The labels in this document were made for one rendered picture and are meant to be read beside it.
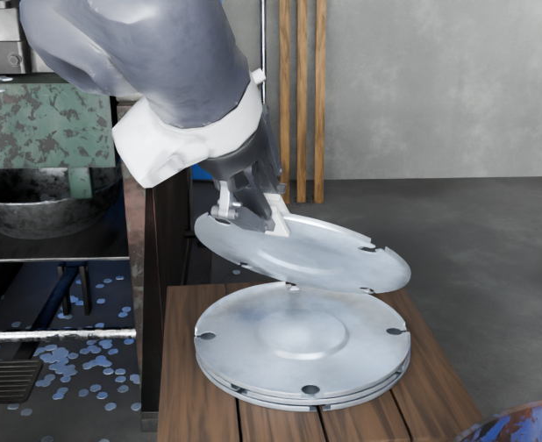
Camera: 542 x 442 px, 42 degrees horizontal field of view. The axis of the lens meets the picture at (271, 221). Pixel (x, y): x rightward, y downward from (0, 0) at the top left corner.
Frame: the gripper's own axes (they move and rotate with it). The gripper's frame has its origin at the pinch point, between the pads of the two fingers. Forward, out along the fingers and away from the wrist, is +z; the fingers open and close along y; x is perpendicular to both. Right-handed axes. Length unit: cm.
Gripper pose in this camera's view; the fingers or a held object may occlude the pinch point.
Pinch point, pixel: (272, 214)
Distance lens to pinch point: 80.0
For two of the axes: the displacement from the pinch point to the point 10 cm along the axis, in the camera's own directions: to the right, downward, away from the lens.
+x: -9.4, -1.4, 3.2
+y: 2.5, -9.0, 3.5
